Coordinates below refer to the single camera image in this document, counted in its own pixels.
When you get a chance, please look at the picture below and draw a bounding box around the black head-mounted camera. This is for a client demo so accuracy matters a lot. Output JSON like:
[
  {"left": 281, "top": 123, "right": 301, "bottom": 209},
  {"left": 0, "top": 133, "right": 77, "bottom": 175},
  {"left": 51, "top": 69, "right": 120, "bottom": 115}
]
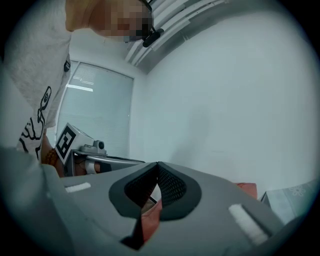
[{"left": 142, "top": 27, "right": 165, "bottom": 48}]

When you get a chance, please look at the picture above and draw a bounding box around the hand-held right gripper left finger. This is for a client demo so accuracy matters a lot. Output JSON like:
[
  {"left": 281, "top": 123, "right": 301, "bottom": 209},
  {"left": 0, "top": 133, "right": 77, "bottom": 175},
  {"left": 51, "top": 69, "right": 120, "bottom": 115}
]
[{"left": 49, "top": 161, "right": 160, "bottom": 256}]

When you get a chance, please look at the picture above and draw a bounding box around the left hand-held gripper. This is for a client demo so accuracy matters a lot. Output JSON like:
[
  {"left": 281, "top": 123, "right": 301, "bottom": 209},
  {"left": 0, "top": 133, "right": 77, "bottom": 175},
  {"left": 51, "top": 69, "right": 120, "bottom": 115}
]
[{"left": 54, "top": 122, "right": 146, "bottom": 178}]

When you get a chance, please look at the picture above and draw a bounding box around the white printed t-shirt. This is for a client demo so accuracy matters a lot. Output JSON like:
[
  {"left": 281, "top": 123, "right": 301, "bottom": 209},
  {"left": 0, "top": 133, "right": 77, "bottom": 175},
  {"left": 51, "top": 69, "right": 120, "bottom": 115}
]
[{"left": 3, "top": 0, "right": 73, "bottom": 166}]

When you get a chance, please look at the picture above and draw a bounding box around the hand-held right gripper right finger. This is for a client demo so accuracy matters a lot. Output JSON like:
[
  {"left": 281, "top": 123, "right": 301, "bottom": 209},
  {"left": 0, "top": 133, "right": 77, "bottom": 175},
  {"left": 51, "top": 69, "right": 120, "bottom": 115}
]
[{"left": 144, "top": 161, "right": 286, "bottom": 256}]

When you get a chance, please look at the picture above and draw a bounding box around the light blue floral tablecloth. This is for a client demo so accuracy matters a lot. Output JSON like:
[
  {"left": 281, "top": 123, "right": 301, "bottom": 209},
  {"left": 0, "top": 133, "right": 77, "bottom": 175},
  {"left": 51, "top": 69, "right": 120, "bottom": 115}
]
[{"left": 264, "top": 178, "right": 320, "bottom": 226}]

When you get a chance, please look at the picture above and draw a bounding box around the wooden bead bracelet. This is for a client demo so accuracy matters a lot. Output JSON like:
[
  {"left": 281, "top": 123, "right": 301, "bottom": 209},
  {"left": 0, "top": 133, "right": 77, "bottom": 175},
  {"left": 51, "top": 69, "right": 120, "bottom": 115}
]
[{"left": 44, "top": 147, "right": 60, "bottom": 166}]

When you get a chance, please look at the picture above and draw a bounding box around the table with light blue cloth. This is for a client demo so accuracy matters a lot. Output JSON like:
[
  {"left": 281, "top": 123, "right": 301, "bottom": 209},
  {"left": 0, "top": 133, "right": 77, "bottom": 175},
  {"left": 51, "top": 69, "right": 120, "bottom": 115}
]
[{"left": 259, "top": 178, "right": 320, "bottom": 226}]

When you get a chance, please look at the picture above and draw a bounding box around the person's left hand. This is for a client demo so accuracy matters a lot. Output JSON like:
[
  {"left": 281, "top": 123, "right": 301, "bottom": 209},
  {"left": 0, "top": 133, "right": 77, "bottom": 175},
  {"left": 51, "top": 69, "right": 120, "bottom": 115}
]
[{"left": 74, "top": 159, "right": 101, "bottom": 177}]

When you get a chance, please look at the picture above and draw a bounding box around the grey ribbed glass partition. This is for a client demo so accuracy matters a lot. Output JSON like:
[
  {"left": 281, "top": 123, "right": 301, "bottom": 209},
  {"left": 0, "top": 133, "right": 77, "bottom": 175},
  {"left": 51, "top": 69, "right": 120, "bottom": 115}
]
[{"left": 53, "top": 60, "right": 135, "bottom": 159}]

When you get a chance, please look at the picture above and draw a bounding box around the person's left forearm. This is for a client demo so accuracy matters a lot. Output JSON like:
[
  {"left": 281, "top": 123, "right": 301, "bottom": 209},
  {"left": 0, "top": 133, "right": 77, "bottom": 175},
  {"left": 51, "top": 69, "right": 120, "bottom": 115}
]
[{"left": 40, "top": 129, "right": 62, "bottom": 178}]

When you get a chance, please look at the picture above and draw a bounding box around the person's face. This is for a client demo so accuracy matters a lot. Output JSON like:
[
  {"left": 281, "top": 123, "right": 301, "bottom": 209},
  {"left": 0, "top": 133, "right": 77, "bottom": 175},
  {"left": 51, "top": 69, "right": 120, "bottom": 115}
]
[{"left": 65, "top": 0, "right": 155, "bottom": 43}]

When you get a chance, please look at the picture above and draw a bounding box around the pink cushioned armchair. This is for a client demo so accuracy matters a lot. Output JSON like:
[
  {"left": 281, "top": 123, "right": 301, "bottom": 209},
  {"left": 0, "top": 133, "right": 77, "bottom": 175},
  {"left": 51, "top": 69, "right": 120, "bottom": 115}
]
[{"left": 139, "top": 182, "right": 258, "bottom": 248}]

